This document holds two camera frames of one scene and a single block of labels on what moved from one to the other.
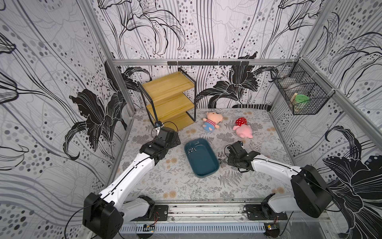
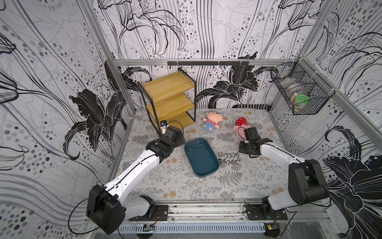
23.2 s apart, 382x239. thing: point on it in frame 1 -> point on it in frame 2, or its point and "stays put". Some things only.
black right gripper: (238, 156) -> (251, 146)
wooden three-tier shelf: (172, 98) stays put
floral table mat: (255, 128) stays put
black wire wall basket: (301, 87) stays put
